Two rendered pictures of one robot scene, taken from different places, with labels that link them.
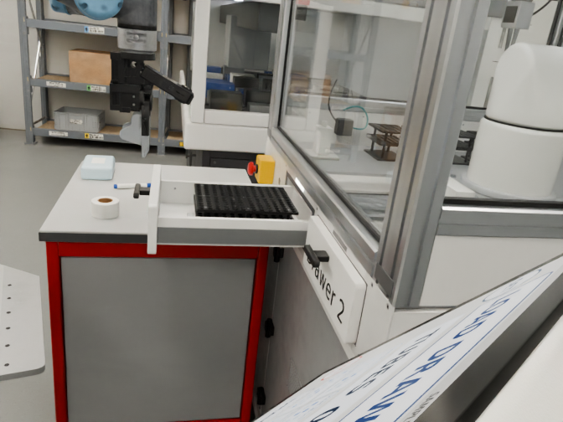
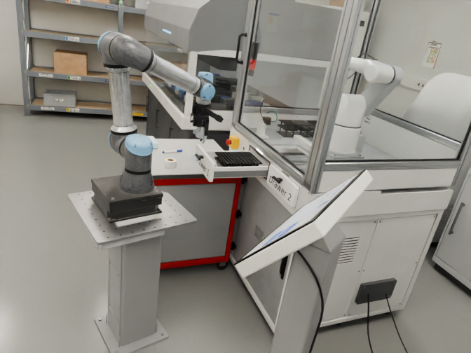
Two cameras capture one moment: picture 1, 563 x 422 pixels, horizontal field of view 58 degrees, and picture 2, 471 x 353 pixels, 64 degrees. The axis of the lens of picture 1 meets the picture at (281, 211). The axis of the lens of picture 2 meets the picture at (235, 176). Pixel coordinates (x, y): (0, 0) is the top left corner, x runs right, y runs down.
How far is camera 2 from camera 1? 1.06 m
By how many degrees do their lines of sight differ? 11
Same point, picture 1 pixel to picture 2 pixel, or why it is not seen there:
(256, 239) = (248, 174)
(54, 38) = (38, 41)
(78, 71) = (60, 66)
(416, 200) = (318, 161)
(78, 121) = (60, 99)
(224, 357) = (220, 227)
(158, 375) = (192, 237)
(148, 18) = not seen: hidden behind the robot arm
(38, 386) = not seen: hidden behind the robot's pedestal
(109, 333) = not seen: hidden behind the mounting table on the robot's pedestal
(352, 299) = (294, 192)
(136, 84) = (202, 115)
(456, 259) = (328, 178)
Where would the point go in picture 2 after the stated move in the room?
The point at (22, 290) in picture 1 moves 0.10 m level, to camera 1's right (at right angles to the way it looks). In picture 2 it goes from (167, 197) to (187, 199)
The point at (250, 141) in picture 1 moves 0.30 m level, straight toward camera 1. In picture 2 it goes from (214, 125) to (221, 137)
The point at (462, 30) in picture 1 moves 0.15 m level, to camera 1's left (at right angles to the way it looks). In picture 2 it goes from (331, 117) to (297, 113)
